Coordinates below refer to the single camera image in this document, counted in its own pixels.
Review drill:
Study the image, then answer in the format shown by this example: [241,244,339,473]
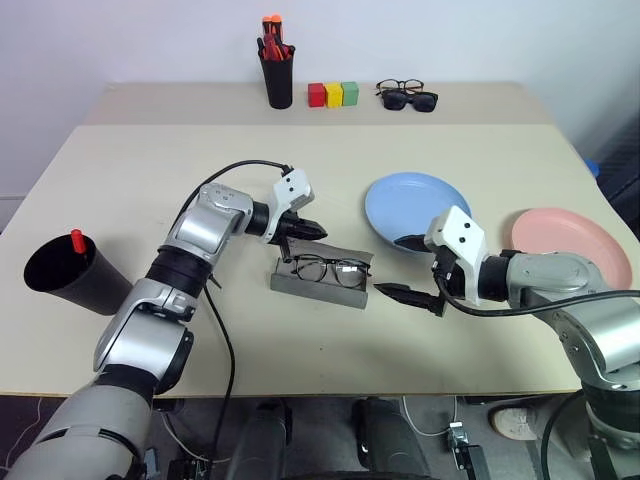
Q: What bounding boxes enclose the black sunglasses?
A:
[381,89,440,114]

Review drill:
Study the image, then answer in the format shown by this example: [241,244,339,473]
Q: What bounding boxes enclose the white shoe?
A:
[488,403,543,442]

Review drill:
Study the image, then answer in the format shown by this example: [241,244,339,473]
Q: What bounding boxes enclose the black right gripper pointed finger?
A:
[373,281,437,312]
[393,233,432,254]

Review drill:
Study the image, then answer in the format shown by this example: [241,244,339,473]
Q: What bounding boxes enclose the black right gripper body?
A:
[424,248,479,319]

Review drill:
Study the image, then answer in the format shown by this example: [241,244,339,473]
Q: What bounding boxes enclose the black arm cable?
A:
[431,259,640,318]
[168,159,295,466]

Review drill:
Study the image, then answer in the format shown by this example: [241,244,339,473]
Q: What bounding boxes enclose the pink plate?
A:
[509,207,634,292]

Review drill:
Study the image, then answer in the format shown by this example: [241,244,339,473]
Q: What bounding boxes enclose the black looped floor cable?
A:
[539,391,587,480]

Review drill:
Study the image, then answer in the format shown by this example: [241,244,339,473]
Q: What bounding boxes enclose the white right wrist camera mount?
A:
[423,204,488,307]

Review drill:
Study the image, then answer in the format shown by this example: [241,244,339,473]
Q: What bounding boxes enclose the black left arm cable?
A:
[168,159,295,466]

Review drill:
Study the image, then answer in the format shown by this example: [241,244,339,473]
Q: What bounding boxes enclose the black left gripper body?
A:
[272,208,309,250]

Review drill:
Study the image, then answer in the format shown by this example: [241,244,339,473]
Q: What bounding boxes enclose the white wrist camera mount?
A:
[423,204,488,307]
[259,168,317,246]

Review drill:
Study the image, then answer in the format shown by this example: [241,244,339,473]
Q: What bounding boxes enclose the black thin framed glasses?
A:
[290,253,373,290]

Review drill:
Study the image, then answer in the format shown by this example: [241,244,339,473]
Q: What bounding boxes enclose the grey open glasses case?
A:
[269,238,376,311]

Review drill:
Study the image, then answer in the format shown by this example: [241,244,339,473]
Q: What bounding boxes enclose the dark rounded robot leg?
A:
[351,396,432,480]
[230,398,295,480]

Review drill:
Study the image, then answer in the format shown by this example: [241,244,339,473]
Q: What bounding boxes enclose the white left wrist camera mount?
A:
[259,168,317,246]

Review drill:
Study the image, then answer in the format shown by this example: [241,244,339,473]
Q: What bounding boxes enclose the red capped black marker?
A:
[70,228,89,262]

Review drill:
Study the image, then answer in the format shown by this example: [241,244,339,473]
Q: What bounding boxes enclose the tall black marker cup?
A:
[256,43,297,110]

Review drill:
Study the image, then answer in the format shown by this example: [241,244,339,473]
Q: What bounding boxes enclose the blue plate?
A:
[363,171,474,259]

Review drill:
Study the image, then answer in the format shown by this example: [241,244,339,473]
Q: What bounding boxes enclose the thin brown framed glasses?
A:
[375,78,427,97]

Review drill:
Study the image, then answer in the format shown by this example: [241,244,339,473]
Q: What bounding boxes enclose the dark ribbed object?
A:
[594,113,640,217]

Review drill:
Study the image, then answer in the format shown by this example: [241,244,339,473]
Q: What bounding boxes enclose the white floor cable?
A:
[401,396,460,437]

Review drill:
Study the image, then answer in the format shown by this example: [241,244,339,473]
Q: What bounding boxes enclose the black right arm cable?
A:
[431,259,640,318]

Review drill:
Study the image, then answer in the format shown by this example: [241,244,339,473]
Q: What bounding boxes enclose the metal table clamp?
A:
[445,421,494,480]

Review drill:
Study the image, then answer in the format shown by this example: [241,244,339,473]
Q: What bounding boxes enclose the wide black plastic cup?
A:
[22,231,134,317]

